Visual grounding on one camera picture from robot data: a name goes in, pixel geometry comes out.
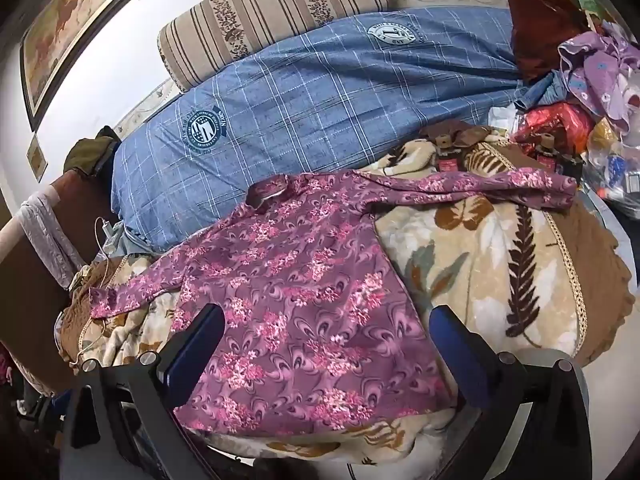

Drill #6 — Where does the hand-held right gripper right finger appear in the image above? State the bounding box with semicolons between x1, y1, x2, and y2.
430;304;593;480

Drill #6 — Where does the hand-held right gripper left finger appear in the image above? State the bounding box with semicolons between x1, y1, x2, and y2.
62;304;226;480

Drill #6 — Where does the purple floral shirt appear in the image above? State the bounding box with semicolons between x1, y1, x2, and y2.
90;167;578;448

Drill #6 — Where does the beige leaf-print blanket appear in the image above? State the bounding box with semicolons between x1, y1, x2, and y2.
57;132;638;466

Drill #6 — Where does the brown wooden headboard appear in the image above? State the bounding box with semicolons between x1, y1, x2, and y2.
0;170;116;396

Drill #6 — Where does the white cloth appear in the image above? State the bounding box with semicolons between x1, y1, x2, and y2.
12;192;88;288

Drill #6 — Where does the dark red bottle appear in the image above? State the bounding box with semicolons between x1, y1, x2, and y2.
435;132;463;173
535;135;561;171

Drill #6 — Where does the brown cloth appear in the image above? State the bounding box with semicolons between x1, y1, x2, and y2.
420;121;496;150

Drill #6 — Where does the olive green cloth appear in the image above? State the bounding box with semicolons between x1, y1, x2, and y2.
64;126;121;173

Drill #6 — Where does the clear plastic bag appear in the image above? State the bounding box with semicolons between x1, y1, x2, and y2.
580;120;640;221

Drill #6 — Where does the red foil packet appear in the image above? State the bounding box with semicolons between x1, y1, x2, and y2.
515;102;596;148

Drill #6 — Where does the blue denim cloth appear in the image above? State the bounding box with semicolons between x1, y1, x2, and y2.
515;70;571;111

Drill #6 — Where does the lilac floral garment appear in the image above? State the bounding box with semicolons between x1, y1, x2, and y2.
557;22;640;136

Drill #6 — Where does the dark red cloth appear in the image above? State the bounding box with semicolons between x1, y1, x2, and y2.
502;0;588;83

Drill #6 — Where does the striped beige cushion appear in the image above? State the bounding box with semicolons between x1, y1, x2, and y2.
157;0;391;92

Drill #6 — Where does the white charging cable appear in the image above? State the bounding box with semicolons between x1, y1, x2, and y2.
70;217;117;366

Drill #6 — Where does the small wall frame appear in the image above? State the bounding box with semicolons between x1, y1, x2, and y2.
26;132;48;183

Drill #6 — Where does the framed wall painting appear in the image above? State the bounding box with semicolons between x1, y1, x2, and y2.
19;0;166;132

